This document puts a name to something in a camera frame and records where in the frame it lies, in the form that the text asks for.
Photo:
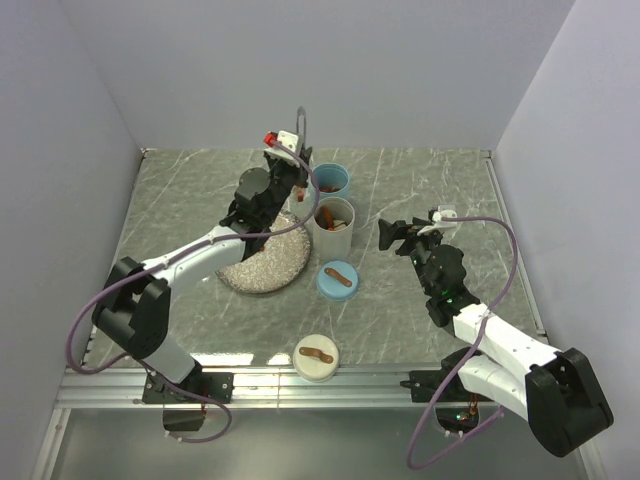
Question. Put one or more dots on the blue cylindrical container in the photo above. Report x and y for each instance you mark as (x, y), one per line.
(332, 179)

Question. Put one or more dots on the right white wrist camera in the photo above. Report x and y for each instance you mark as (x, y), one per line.
(444, 218)

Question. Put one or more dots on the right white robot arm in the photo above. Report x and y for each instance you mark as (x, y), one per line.
(556, 392)

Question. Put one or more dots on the white lid brown handle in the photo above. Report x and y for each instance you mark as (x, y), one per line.
(316, 358)

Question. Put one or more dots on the white cylindrical container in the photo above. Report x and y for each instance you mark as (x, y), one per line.
(332, 245)

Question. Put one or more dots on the aluminium right side rail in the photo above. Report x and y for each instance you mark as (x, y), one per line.
(541, 333)

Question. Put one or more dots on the speckled grey plate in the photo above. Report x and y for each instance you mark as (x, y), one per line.
(280, 261)

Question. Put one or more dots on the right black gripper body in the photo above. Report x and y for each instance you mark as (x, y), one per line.
(425, 245)

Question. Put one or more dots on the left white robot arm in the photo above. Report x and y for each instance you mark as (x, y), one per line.
(134, 308)

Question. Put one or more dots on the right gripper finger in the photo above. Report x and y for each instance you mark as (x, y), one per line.
(392, 232)
(421, 226)

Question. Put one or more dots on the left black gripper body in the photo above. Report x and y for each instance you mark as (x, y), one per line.
(284, 178)

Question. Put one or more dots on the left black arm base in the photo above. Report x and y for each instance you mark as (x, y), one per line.
(185, 404)

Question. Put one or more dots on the white square toast toy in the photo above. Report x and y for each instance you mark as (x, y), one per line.
(339, 225)

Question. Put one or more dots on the blue lid brown handle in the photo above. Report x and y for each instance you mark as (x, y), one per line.
(337, 281)

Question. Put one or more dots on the aluminium front rail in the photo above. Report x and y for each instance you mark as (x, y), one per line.
(271, 387)

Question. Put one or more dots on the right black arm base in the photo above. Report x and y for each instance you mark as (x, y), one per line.
(458, 412)

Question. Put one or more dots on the aluminium rail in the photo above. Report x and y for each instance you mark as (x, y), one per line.
(541, 333)
(271, 387)

